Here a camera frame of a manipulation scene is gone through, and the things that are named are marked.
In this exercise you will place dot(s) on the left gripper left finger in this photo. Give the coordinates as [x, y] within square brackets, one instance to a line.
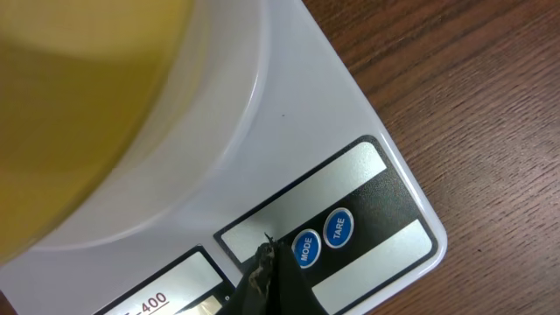
[256, 292]

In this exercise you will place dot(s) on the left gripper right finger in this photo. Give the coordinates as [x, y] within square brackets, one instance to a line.
[289, 291]

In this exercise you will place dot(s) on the white digital kitchen scale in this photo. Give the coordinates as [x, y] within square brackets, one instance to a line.
[279, 144]

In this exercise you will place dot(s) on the pale yellow plastic bowl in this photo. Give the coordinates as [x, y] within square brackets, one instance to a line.
[78, 78]

